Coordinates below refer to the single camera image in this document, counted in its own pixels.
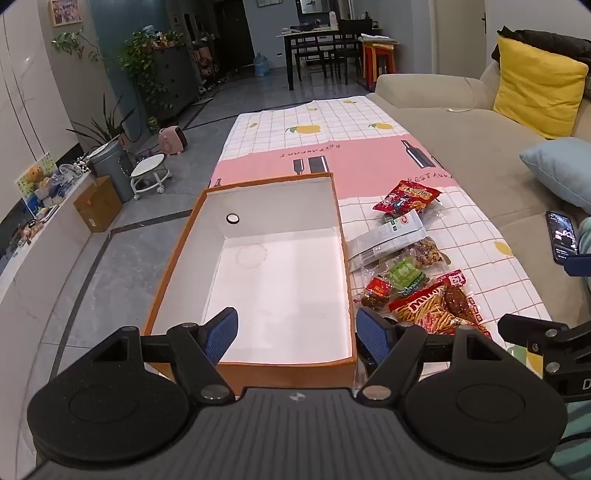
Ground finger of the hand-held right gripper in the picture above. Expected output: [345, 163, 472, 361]
[498, 314, 591, 376]
[565, 255, 591, 278]

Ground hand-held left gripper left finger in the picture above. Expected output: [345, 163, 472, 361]
[81, 307, 239, 402]

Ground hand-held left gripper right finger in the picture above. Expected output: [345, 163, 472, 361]
[356, 307, 509, 401]

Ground small red snack packet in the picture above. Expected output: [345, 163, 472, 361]
[361, 276, 394, 309]

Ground crispy sticks snack packet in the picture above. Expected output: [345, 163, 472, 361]
[388, 288, 492, 342]

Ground green snack packet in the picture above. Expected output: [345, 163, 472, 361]
[379, 257, 428, 296]

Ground red packet with brown drumstick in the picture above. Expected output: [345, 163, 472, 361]
[436, 270, 485, 325]

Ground orange storage box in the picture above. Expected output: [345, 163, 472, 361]
[142, 172, 358, 400]

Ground mixed nuts packet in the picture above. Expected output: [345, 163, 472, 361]
[406, 236, 450, 269]

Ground white snack packet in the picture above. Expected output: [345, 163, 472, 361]
[346, 210, 426, 273]

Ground smartphone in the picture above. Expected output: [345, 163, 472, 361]
[546, 210, 579, 265]

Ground light blue cushion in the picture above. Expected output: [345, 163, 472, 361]
[519, 137, 591, 214]

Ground beige sofa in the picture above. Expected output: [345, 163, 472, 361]
[367, 60, 591, 333]

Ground white rolling stool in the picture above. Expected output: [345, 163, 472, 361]
[130, 154, 172, 200]

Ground brown cardboard box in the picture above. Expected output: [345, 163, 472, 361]
[73, 175, 123, 233]

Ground yellow cushion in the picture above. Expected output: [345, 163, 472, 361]
[493, 36, 589, 140]

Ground white TV stand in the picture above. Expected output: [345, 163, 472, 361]
[0, 171, 112, 296]

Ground printed checked tablecloth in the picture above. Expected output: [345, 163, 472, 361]
[203, 95, 555, 384]

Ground grey plant pot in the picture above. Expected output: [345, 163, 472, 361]
[88, 141, 136, 203]

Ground pink heater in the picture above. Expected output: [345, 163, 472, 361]
[158, 127, 191, 157]

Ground dark blanket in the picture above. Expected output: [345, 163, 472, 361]
[491, 27, 591, 100]

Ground spiky leaf plant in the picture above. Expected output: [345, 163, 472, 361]
[68, 95, 136, 149]

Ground teddy bear photo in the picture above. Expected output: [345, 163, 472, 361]
[15, 152, 59, 205]

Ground dark grey cabinet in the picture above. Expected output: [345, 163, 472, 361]
[151, 44, 200, 121]

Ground shoe rack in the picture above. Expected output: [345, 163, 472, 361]
[191, 36, 221, 89]

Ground orange stool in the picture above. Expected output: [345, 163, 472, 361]
[361, 41, 399, 90]

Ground dark cabinet with plants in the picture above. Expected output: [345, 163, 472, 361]
[117, 28, 186, 117]

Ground black dining chair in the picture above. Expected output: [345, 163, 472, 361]
[338, 18, 366, 86]
[294, 34, 334, 80]

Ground dark dining table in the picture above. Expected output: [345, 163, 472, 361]
[277, 28, 384, 92]

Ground hanging vine plant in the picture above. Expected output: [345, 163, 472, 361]
[51, 28, 103, 62]

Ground white cable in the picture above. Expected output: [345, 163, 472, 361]
[447, 87, 477, 113]

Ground framed wall photo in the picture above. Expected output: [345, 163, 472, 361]
[48, 0, 84, 27]

